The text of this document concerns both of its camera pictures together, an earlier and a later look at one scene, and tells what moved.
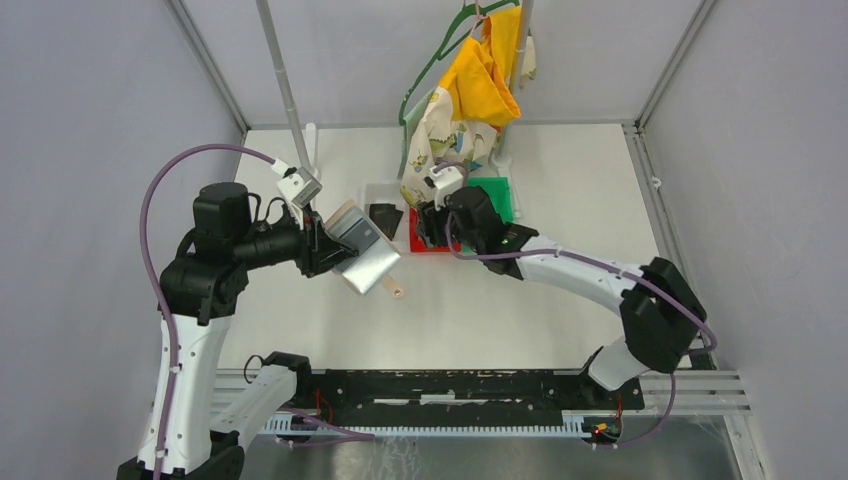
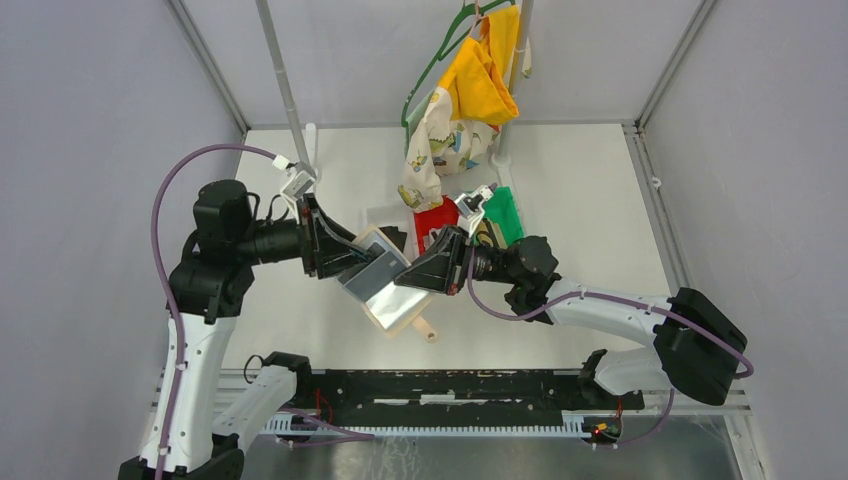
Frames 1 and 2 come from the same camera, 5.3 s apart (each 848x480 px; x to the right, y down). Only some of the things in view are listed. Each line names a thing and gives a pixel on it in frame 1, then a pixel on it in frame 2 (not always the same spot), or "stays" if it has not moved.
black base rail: x=341 y=395 stays
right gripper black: x=447 y=205 -> x=440 y=271
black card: x=386 y=217 -> x=395 y=235
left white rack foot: x=311 y=145 stays
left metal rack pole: x=287 y=95 stays
